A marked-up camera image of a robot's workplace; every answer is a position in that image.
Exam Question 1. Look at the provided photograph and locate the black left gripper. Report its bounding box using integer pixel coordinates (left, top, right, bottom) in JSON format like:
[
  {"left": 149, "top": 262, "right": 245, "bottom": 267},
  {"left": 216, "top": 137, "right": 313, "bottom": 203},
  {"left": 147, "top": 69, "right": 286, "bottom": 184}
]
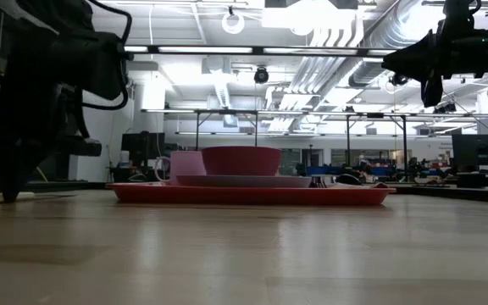
[{"left": 0, "top": 25, "right": 129, "bottom": 203}]

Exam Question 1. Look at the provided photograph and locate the blue bin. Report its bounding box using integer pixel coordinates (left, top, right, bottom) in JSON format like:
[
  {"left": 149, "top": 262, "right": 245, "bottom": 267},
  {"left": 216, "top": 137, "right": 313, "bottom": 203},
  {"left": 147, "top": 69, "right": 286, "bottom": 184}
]
[{"left": 305, "top": 165, "right": 391, "bottom": 177}]

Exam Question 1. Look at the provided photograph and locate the black aluminium table frame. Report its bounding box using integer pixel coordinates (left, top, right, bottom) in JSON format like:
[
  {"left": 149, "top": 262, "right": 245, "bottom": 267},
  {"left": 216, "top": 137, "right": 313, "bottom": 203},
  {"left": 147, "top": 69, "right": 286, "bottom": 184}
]
[{"left": 0, "top": 180, "right": 488, "bottom": 205}]

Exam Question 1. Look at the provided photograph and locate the red plastic tray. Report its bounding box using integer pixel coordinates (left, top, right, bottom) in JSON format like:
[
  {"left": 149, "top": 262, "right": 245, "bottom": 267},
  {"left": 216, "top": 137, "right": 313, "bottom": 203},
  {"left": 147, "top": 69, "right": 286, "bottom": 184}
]
[{"left": 106, "top": 181, "right": 397, "bottom": 208}]

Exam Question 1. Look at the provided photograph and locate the black round spotlight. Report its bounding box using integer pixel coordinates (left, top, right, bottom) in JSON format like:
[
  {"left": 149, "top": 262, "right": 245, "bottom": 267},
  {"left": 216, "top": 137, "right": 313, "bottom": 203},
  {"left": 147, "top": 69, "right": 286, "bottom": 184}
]
[
  {"left": 433, "top": 101, "right": 457, "bottom": 114},
  {"left": 253, "top": 66, "right": 270, "bottom": 85},
  {"left": 390, "top": 72, "right": 410, "bottom": 88}
]

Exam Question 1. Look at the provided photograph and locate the black metal table frame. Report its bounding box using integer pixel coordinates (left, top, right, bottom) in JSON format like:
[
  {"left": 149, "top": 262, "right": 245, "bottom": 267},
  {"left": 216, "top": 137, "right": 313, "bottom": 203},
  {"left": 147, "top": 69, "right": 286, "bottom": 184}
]
[
  {"left": 336, "top": 112, "right": 488, "bottom": 164},
  {"left": 141, "top": 108, "right": 296, "bottom": 147}
]

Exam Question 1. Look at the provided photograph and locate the white ring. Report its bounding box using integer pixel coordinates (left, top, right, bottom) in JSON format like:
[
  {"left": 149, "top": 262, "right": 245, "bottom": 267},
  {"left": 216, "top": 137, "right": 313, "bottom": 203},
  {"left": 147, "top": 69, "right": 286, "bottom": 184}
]
[{"left": 221, "top": 10, "right": 246, "bottom": 36}]

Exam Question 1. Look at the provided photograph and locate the magenta bowl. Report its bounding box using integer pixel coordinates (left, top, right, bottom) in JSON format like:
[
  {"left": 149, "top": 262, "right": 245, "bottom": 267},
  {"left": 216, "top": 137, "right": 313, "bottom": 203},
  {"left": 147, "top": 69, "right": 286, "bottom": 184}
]
[{"left": 200, "top": 146, "right": 283, "bottom": 177}]

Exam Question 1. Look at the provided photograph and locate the lavender round plate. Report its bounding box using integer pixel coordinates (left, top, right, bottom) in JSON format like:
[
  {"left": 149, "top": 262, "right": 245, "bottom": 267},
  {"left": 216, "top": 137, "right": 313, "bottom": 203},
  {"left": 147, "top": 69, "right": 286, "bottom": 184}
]
[{"left": 175, "top": 174, "right": 313, "bottom": 189}]

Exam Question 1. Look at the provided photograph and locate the dark desk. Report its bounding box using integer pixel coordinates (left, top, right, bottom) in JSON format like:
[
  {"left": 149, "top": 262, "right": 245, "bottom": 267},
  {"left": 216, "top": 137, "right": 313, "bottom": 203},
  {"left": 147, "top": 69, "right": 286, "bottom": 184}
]
[{"left": 457, "top": 170, "right": 488, "bottom": 191}]

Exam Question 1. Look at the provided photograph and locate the long light bar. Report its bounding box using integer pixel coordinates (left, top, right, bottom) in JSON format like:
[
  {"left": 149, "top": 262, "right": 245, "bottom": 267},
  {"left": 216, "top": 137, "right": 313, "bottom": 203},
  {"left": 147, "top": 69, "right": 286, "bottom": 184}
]
[{"left": 123, "top": 44, "right": 397, "bottom": 59}]

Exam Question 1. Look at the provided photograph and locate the black computer monitor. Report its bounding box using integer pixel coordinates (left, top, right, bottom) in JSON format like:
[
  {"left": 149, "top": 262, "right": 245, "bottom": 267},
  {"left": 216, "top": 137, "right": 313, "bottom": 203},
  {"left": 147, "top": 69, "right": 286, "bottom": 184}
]
[
  {"left": 120, "top": 132, "right": 166, "bottom": 183},
  {"left": 452, "top": 134, "right": 488, "bottom": 167}
]

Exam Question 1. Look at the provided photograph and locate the light pink mug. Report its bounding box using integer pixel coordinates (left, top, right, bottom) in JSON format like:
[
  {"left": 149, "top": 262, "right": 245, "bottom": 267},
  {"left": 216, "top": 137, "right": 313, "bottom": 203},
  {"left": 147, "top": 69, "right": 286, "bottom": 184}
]
[{"left": 153, "top": 151, "right": 207, "bottom": 186}]

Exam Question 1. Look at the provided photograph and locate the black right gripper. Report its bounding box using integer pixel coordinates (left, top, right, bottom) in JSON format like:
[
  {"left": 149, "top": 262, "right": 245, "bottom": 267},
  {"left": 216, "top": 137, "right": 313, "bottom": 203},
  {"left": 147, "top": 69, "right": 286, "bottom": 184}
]
[{"left": 381, "top": 0, "right": 488, "bottom": 108}]

